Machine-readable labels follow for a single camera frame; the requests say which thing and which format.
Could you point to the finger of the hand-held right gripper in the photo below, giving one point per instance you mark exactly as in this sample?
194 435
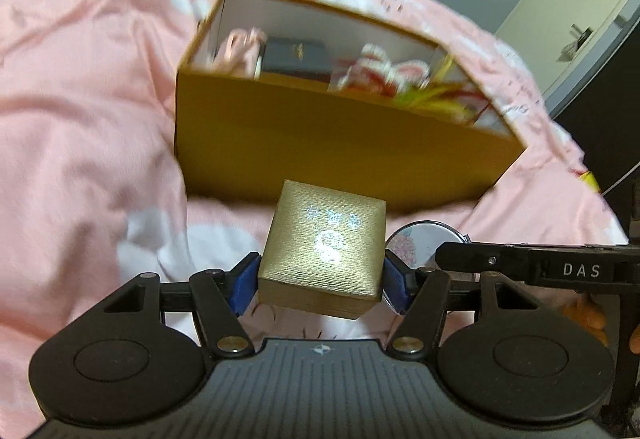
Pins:
480 260

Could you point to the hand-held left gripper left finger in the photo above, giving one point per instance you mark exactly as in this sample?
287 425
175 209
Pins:
245 286

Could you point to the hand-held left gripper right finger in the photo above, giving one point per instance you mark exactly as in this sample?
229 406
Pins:
395 284

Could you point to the round compact mirror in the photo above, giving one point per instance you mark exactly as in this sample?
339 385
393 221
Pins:
425 241

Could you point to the small gold box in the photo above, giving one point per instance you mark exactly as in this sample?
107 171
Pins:
320 249

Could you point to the yellow cardboard box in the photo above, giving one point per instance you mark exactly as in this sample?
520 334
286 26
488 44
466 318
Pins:
325 144

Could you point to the white pink crocheted plush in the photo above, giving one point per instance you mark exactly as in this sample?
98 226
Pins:
370 69

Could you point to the person's right hand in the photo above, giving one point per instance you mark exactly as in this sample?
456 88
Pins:
587 314

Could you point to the yellow red tasseled ornament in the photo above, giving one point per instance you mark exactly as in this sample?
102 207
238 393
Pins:
440 101

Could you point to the black small box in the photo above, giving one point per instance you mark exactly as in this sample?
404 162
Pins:
295 56

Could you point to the pink printed blanket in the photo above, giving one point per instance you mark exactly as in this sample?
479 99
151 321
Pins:
75 119

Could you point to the pink plastic clip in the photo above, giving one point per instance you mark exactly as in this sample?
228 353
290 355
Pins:
235 46

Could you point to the cream door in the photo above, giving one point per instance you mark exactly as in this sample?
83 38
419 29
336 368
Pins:
550 9

